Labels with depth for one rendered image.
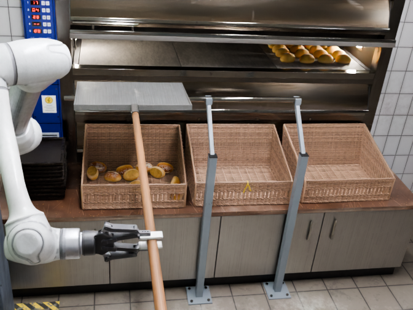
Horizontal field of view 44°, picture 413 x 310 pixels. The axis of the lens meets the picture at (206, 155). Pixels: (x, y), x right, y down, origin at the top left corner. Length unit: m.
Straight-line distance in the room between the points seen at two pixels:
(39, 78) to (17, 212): 0.48
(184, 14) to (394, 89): 1.43
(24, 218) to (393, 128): 2.69
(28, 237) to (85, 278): 1.70
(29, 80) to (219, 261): 1.73
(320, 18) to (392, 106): 0.81
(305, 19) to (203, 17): 0.58
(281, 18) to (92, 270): 1.75
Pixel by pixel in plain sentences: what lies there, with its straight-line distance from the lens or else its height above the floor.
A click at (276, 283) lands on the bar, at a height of 0.08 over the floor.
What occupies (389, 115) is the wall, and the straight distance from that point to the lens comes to 3.53.
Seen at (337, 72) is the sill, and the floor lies 1.18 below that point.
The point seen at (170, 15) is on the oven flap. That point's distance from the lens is 2.86.
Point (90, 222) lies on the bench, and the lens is 2.78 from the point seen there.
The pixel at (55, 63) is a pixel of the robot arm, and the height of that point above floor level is 1.63.
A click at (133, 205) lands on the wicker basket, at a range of 2.78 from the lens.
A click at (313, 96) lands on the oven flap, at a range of 3.25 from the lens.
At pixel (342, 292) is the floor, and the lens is 3.37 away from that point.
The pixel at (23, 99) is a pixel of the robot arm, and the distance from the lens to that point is 1.88.
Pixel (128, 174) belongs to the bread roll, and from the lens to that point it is 2.97.
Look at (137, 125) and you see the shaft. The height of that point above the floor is 1.21.
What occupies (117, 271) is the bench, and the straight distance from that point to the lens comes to 3.00.
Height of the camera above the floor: 2.21
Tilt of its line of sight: 29 degrees down
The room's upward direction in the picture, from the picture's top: 5 degrees clockwise
